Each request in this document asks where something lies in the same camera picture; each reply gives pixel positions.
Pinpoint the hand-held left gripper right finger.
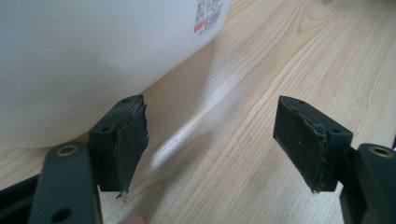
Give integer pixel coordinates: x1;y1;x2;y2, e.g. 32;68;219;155
273;95;354;195

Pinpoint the white plastic container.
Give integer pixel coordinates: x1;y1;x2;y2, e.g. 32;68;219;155
0;0;233;148

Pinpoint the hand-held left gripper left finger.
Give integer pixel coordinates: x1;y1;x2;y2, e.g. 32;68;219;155
89;94;149;202

